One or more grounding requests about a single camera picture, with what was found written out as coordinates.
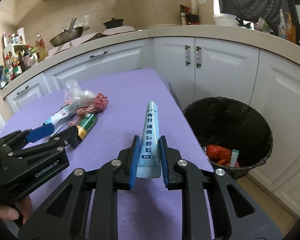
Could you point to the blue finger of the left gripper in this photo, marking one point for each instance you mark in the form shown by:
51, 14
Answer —
67, 137
39, 133

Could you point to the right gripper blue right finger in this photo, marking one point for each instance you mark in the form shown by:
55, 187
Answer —
164, 160

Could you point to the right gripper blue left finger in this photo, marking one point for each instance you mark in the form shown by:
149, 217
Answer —
134, 158

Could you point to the blue white snack pouch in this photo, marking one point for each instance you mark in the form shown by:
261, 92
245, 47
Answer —
60, 118

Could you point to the light blue long sachet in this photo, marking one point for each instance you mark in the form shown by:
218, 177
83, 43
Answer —
149, 164

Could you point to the green amber bottle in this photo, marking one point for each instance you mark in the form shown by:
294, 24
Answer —
85, 125

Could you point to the clear plastic bag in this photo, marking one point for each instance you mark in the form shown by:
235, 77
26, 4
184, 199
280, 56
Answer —
74, 95

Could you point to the red checkered ribbon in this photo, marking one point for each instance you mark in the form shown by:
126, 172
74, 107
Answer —
98, 105

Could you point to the red plastic bag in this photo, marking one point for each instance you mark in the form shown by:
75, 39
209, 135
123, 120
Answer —
218, 152
224, 162

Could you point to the teal white tube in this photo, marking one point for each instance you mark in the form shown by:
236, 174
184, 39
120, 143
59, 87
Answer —
233, 160

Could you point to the black trash bin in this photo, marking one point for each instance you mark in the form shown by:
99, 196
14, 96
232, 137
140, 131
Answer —
234, 125

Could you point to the person left hand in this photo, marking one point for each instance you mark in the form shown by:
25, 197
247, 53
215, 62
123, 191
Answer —
24, 208

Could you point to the purple tablecloth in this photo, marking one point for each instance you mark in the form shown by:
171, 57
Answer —
149, 211

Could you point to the cooking oil bottle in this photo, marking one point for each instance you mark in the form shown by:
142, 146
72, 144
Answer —
40, 48

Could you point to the white spice rack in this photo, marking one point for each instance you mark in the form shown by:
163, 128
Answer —
12, 50

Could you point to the steel wok pan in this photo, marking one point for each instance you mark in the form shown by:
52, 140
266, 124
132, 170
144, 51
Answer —
67, 35

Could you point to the black clay pot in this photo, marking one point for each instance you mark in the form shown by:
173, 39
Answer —
114, 23

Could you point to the white corner cabinets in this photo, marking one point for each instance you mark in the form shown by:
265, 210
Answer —
194, 68

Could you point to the red black utensil holder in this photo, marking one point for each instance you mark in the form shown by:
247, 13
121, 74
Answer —
192, 19

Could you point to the dark sauce bottle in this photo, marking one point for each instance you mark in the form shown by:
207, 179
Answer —
182, 15

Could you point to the white lidded bowl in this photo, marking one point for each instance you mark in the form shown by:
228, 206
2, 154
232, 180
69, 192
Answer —
227, 20

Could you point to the white spray bottle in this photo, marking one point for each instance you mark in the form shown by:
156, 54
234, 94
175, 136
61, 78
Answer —
282, 32

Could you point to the orange soap bottle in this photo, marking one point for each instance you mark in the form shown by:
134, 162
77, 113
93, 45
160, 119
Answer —
291, 33

